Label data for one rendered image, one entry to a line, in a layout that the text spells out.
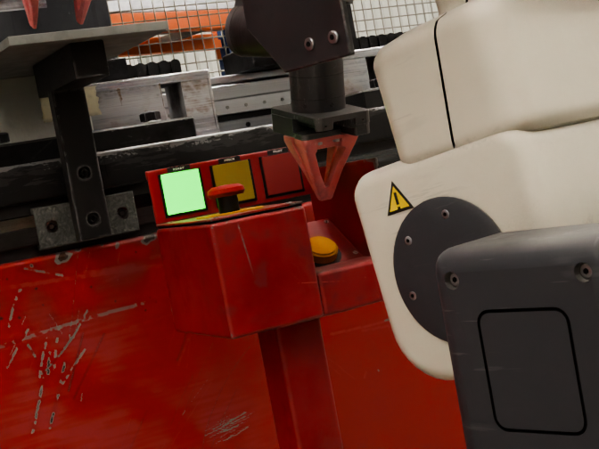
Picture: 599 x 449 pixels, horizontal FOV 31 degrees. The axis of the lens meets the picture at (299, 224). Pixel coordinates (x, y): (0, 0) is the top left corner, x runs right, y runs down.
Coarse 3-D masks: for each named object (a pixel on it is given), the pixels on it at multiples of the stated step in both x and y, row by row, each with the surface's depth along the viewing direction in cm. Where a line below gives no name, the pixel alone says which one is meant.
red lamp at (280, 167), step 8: (288, 152) 127; (264, 160) 126; (272, 160) 126; (280, 160) 127; (288, 160) 127; (264, 168) 126; (272, 168) 126; (280, 168) 127; (288, 168) 127; (296, 168) 128; (272, 176) 126; (280, 176) 127; (288, 176) 127; (296, 176) 128; (272, 184) 126; (280, 184) 127; (288, 184) 127; (296, 184) 128; (272, 192) 126; (280, 192) 127
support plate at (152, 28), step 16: (48, 32) 115; (64, 32) 116; (80, 32) 116; (96, 32) 117; (112, 32) 118; (128, 32) 119; (144, 32) 121; (160, 32) 123; (0, 48) 116; (16, 48) 115; (32, 48) 117; (48, 48) 119; (112, 48) 129; (128, 48) 131; (0, 64) 125; (16, 64) 127; (32, 64) 130
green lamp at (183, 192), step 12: (168, 180) 121; (180, 180) 121; (192, 180) 122; (168, 192) 121; (180, 192) 121; (192, 192) 122; (168, 204) 120; (180, 204) 121; (192, 204) 122; (204, 204) 122
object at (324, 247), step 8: (312, 240) 120; (320, 240) 120; (328, 240) 120; (312, 248) 119; (320, 248) 119; (328, 248) 119; (336, 248) 120; (320, 256) 118; (328, 256) 118; (336, 256) 119
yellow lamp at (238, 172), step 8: (216, 168) 123; (224, 168) 124; (232, 168) 124; (240, 168) 124; (248, 168) 125; (216, 176) 123; (224, 176) 124; (232, 176) 124; (240, 176) 124; (248, 176) 125; (216, 184) 123; (224, 184) 124; (248, 184) 125; (248, 192) 125; (240, 200) 124
